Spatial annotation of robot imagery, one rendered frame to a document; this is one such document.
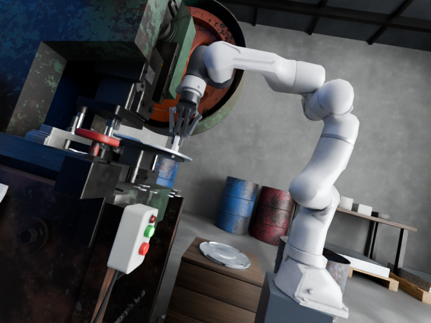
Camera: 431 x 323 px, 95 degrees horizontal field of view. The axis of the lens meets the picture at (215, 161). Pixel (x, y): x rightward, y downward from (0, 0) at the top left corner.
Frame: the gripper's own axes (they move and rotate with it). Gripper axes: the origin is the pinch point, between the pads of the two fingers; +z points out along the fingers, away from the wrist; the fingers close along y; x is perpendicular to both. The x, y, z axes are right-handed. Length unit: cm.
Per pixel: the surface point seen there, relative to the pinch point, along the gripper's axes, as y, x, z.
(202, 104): -3.6, 33.0, -30.0
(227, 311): 35, 27, 63
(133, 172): -10.2, -4.7, 13.3
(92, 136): -3.5, -35.9, 6.8
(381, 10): 194, 257, -348
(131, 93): -18.8, -6.6, -13.2
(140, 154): -9.6, -4.4, 6.7
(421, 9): 247, 246, -348
